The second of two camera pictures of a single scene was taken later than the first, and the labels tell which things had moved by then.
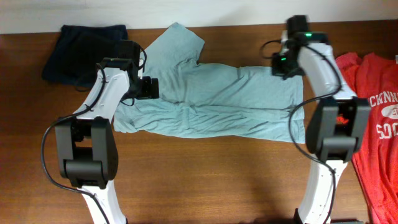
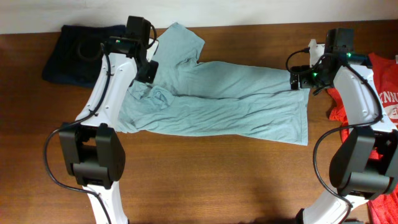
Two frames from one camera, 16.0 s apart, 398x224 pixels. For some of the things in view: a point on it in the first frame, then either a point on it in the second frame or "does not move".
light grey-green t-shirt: [248, 101] does not move
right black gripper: [279, 69] to [305, 82]
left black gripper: [149, 90] to [150, 75]
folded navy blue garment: [78, 50] does not move
